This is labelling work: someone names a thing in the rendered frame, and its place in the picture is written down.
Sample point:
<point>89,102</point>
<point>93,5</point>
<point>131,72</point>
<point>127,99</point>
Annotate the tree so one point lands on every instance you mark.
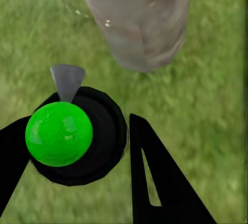
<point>142,35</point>

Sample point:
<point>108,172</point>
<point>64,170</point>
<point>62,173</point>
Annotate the pesticide atomizer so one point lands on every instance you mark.
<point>79,134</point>

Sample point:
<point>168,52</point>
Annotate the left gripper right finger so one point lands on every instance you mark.
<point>180,202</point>

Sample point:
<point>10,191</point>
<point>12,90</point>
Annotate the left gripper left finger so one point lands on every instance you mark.
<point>14,157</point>

